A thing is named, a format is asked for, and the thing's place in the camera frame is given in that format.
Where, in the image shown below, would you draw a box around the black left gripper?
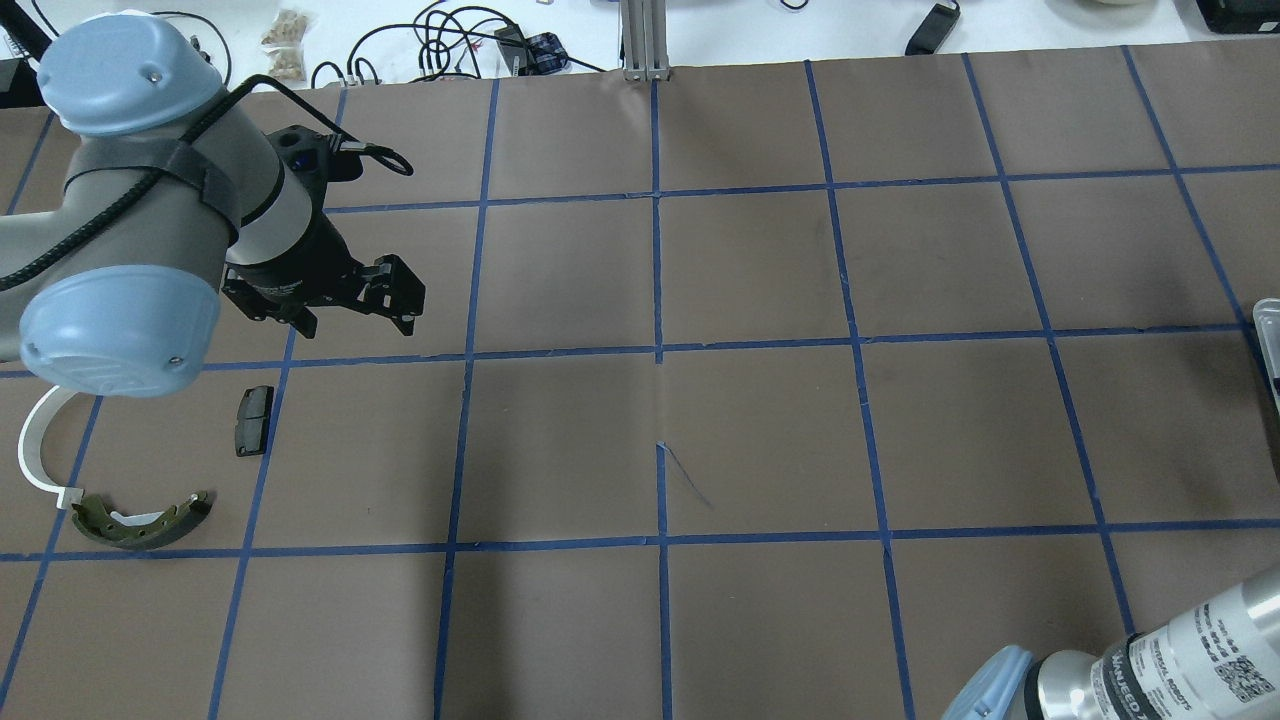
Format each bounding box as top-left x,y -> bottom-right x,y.
221,211 -> 426,340

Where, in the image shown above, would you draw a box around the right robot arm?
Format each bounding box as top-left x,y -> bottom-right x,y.
943,568 -> 1279,719

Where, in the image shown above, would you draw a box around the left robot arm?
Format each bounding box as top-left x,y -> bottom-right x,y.
1,12 -> 426,398

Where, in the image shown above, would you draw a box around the clear plastic tray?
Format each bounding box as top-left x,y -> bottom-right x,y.
1252,297 -> 1280,415

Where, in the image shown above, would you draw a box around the black brake pad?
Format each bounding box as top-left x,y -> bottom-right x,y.
234,386 -> 275,457

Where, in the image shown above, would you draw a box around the bag of small parts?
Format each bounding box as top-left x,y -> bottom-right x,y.
260,6 -> 310,83

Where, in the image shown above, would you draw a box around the green brake shoe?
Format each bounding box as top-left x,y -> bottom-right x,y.
70,491 -> 215,552

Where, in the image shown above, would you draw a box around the white curved plastic strip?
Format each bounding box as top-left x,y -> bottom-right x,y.
17,386 -> 84,510

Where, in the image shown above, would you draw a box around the black power adapter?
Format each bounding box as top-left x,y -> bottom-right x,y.
904,1 -> 961,56

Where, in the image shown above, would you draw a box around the black tangled cables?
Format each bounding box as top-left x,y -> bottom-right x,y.
312,3 -> 605,88

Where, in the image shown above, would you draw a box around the aluminium frame post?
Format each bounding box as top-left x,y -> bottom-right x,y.
617,0 -> 671,82

